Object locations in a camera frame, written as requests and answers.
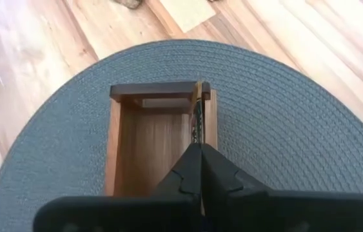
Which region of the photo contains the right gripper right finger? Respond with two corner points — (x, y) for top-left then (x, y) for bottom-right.
(202, 143), (268, 207)

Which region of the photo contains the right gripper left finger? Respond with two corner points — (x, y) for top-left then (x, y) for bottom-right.
(151, 143), (202, 198)

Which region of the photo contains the wooden tea organizer tray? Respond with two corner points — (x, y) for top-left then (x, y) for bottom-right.
(104, 80), (219, 198)

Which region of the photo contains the round grey woven placemat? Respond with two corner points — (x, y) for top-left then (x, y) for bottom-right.
(0, 39), (363, 232)

